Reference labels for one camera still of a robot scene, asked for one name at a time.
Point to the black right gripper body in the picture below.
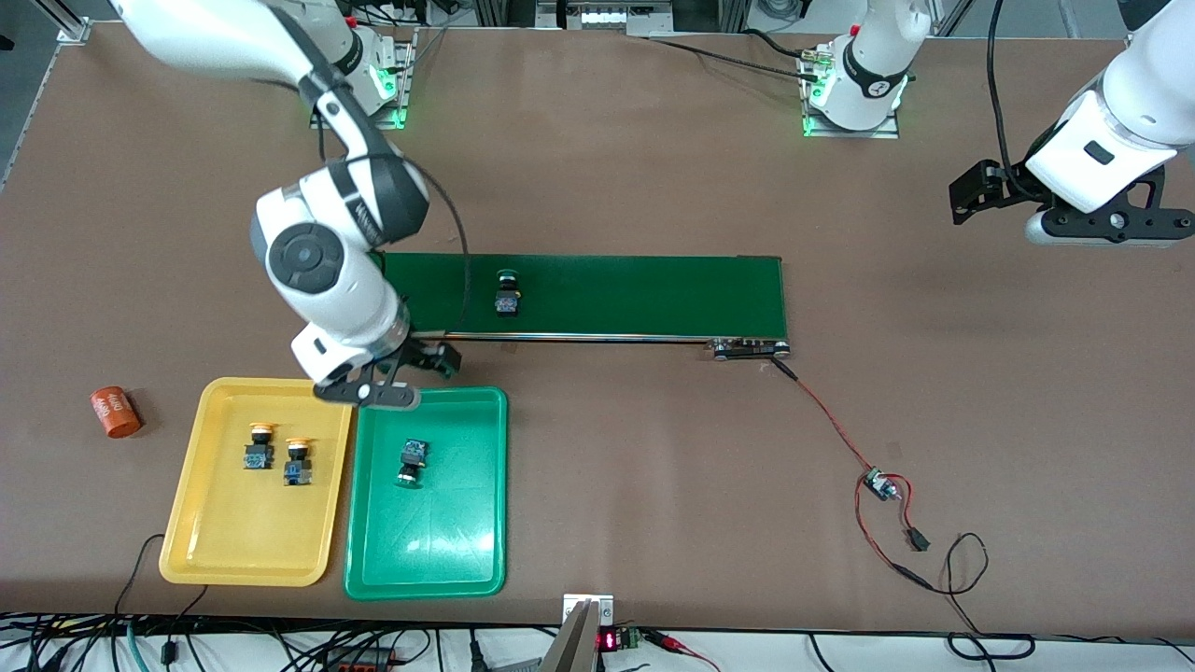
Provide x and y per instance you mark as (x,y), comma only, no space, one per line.
(422,353)

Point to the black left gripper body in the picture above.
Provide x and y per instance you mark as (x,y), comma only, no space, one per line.
(1010,186)

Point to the green push button switch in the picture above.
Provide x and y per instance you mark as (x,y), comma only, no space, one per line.
(412,454)
(508,300)

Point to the yellow push button switch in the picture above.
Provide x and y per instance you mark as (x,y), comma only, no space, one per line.
(298,471)
(259,455)

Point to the orange cylinder white 4680 print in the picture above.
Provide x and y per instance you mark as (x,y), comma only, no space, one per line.
(115,412)

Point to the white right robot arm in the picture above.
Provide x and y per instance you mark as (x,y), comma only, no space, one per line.
(317,271)

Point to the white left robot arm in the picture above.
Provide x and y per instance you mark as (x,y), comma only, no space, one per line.
(868,75)

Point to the green plastic tray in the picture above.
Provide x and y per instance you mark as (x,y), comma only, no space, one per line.
(439,532)

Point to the green conveyor belt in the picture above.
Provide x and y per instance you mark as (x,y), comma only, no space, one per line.
(653,299)

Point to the yellow plastic tray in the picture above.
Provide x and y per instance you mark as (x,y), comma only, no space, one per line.
(224,532)

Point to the small speed controller board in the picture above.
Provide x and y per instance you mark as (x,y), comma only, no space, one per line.
(878,484)

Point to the orange black power strip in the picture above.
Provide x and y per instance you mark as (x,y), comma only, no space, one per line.
(359,663)

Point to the red digit display module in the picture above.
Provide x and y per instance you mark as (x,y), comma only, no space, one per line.
(609,641)

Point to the red alligator clip lead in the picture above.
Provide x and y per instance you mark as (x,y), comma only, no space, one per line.
(674,643)

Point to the white background device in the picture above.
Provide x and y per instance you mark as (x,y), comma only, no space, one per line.
(607,17)

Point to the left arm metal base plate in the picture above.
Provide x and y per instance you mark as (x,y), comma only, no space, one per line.
(887,133)

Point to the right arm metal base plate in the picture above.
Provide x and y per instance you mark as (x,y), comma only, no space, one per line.
(407,84)

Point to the small metal bracket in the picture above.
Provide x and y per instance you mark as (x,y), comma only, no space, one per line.
(602,611)

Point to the grey wedge camera mount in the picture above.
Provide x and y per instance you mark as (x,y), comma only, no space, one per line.
(574,649)

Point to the aluminium frame profile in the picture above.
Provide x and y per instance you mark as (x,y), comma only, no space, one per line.
(73,28)

